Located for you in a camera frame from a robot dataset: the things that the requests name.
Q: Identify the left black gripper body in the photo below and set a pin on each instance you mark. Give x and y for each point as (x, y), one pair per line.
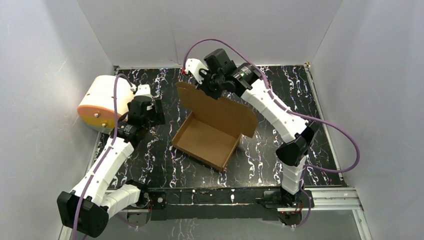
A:
(156, 111)

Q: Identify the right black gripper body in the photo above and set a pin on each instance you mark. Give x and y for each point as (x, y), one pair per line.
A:
(211, 84)

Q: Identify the brown cardboard box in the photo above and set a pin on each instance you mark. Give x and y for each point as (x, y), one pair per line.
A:
(213, 129)

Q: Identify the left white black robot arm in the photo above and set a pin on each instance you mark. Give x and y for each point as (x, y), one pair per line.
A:
(123, 140)

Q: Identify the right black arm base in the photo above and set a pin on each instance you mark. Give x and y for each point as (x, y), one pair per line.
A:
(293, 209)

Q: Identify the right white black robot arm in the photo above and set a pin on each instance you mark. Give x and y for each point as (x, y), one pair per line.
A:
(296, 133)

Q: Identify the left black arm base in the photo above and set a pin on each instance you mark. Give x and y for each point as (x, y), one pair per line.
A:
(149, 200)

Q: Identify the cream cylindrical drum device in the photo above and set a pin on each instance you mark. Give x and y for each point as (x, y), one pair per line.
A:
(97, 107)

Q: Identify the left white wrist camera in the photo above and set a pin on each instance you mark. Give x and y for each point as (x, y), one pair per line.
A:
(142, 90)

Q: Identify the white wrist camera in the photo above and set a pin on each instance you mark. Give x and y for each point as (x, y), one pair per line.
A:
(194, 67)
(142, 90)

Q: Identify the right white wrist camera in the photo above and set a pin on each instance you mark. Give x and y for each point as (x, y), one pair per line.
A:
(194, 67)

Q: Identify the aluminium front frame rail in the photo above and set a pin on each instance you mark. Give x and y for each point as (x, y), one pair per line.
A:
(325, 198)

